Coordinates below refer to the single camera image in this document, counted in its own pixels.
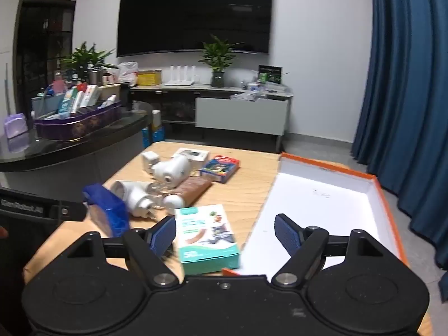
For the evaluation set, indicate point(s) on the white device green mark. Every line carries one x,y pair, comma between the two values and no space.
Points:
171,171

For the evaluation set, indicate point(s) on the dark glass cabinet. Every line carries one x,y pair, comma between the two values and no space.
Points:
42,42

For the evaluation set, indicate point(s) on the teal bandage box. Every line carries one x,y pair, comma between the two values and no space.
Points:
206,238

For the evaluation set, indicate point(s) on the pile of toiletry packets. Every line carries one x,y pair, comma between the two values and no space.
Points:
75,98

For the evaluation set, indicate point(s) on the clear plastic bags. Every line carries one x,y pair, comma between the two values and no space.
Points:
252,95

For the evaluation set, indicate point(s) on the red blue card pack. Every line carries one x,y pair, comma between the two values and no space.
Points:
220,168

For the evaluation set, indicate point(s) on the small white charger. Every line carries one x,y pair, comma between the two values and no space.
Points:
149,161

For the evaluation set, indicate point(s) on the white red plastic bag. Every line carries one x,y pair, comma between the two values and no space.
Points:
127,71

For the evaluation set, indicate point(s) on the white power adapter box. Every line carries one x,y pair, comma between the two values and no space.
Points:
192,154

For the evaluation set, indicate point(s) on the blue curtain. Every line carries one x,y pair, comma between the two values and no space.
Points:
402,112

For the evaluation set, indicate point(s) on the black glass counter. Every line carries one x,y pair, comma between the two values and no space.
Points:
70,148

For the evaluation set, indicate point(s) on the white plug-in night light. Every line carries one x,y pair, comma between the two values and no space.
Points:
134,196

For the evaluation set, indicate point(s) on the small purple case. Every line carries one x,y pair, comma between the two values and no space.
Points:
15,126

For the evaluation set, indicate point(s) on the white router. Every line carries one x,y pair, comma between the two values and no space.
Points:
179,83

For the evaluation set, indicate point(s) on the blue cartons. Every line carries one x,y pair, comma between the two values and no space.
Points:
154,138

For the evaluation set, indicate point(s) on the orange-rimmed white tray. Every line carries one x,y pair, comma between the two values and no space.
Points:
322,199

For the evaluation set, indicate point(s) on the purple tin tray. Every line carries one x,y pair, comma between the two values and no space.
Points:
77,126

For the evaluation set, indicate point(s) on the yellow box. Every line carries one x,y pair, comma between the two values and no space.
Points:
149,78

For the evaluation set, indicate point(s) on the clear plastic container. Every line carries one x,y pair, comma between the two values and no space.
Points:
252,85

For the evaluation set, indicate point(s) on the potted plant glass vase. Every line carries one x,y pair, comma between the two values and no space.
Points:
217,56

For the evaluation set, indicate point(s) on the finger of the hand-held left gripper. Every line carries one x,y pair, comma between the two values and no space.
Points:
73,210

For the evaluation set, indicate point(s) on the black green box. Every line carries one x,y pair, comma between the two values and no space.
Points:
270,73

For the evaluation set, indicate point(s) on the person's left hand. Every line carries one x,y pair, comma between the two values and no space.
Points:
2,232

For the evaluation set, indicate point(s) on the blue plastic box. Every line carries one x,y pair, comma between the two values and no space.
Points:
108,206

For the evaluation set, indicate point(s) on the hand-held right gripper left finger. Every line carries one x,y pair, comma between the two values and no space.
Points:
162,236

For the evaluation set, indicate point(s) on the black wall television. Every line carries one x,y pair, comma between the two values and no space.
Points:
194,10

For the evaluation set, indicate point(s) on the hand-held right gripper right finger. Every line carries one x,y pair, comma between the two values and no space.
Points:
286,234

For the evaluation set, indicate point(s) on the white media console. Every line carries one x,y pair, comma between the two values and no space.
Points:
241,115

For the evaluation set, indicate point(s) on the large leafy potted plant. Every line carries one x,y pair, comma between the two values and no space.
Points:
84,57

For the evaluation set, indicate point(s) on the stainless steel flask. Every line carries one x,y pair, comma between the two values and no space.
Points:
94,75

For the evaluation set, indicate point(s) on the brown tube white cap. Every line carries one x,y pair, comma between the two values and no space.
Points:
190,190

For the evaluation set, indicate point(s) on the white yellow carton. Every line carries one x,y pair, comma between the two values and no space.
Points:
156,119

